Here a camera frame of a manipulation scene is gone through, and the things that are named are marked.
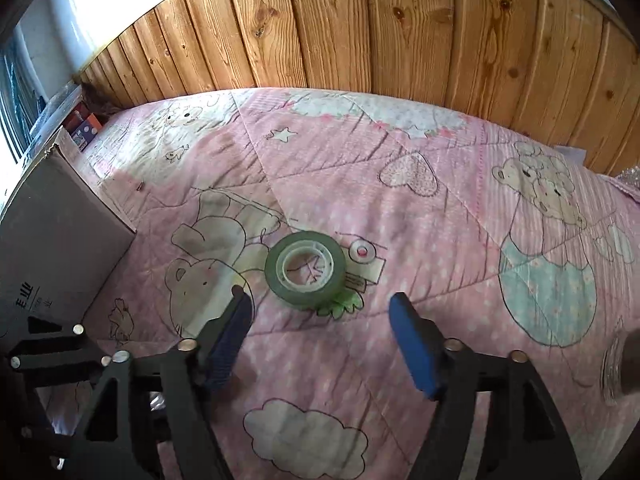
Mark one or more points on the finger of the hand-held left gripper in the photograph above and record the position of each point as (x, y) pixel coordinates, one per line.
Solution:
(45, 447)
(55, 355)

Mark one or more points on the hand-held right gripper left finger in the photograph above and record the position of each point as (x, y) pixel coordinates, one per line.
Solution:
(227, 345)

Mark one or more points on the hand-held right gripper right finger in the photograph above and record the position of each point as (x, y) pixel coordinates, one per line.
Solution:
(417, 350)

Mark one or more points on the green tape roll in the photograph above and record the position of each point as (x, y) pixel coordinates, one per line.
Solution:
(274, 272)

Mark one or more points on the white cardboard box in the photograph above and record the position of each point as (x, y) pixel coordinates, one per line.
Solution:
(60, 240)

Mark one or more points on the pink printed blanket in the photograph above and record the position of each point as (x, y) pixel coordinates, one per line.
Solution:
(425, 240)

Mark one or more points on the small colourful box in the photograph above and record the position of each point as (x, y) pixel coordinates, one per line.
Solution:
(82, 130)

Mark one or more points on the white paper sheet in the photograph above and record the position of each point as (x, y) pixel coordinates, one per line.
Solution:
(570, 151)

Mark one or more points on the clear plastic sheet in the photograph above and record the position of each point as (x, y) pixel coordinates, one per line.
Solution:
(25, 95)

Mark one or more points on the clear bubble wrap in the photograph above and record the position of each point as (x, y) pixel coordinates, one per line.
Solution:
(630, 180)

